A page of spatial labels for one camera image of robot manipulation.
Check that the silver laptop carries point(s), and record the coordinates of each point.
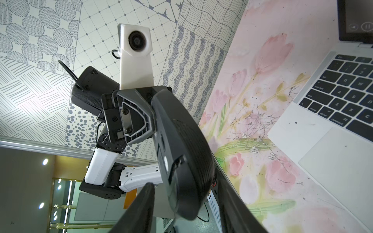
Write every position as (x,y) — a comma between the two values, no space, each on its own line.
(328,129)

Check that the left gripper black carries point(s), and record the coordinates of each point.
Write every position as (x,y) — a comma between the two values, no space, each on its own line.
(128,114)

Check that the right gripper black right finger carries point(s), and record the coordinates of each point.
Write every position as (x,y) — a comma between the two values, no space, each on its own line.
(235,217)

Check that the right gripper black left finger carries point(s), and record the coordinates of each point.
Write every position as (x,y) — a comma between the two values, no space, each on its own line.
(139,216)

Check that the black wireless mouse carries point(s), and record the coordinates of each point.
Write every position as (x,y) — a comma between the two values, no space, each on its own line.
(184,156)

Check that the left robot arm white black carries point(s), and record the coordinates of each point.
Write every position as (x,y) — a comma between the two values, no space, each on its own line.
(105,177)

